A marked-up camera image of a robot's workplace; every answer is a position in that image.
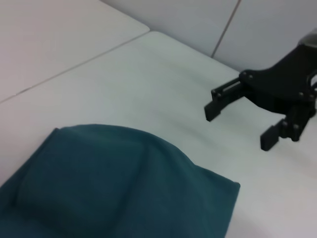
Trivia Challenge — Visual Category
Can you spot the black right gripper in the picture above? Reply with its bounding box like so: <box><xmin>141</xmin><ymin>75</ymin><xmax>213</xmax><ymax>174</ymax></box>
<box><xmin>204</xmin><ymin>44</ymin><xmax>317</xmax><ymax>151</ymax></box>

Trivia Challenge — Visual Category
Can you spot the teal blue t-shirt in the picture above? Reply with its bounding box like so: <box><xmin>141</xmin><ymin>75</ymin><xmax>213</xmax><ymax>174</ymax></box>
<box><xmin>0</xmin><ymin>123</ymin><xmax>241</xmax><ymax>238</ymax></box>

